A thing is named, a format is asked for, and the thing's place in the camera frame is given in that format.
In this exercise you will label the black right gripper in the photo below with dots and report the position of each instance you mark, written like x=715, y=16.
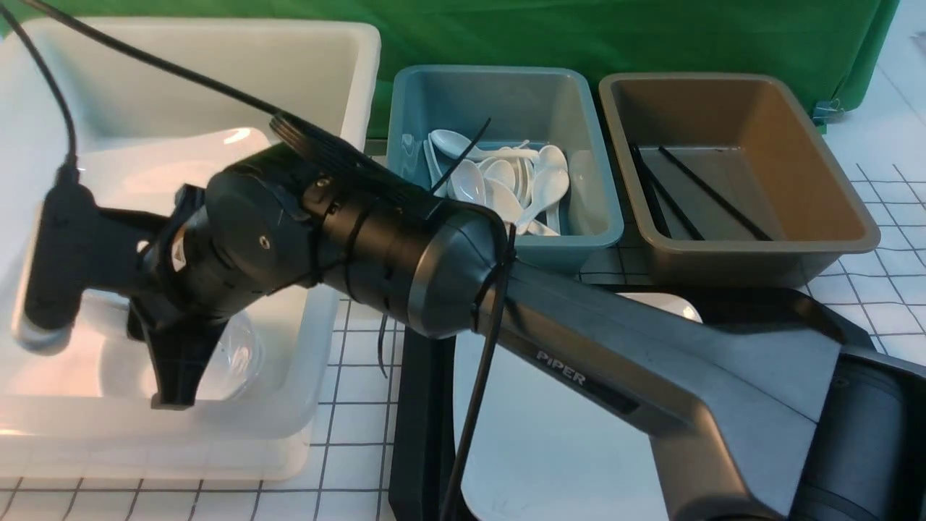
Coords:
x=177, y=308

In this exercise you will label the small white dish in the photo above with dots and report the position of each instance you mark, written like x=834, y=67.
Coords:
x=126, y=371

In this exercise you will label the large white square plate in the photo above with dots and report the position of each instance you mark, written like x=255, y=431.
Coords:
x=542, y=452

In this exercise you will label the white ceramic spoon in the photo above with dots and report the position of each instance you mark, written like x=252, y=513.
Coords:
x=549, y=187

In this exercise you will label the black chopstick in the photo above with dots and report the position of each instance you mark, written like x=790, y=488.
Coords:
x=742, y=218
x=651, y=195
x=675, y=208

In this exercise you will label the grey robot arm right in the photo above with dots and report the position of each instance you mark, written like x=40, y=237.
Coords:
x=766, y=422

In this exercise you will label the large white plastic tub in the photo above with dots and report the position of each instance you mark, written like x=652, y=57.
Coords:
x=56, y=425

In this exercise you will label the black serving tray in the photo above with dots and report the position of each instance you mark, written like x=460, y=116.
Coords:
x=438, y=376

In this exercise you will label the white spoon centre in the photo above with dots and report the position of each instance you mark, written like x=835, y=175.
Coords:
x=467, y=183

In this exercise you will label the white spoon top of pile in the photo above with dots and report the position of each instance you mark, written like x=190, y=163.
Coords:
x=455, y=145

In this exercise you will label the white spoon front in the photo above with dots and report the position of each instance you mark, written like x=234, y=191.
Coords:
x=501, y=200

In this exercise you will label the teal plastic bin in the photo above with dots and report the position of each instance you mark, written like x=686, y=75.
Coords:
x=539, y=105

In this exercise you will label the brown plastic bin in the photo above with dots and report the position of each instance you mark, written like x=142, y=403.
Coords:
x=747, y=136

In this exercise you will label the metal binder clip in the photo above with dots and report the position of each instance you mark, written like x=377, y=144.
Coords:
x=827, y=111

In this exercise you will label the green cloth backdrop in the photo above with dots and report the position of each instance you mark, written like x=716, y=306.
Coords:
x=822, y=50

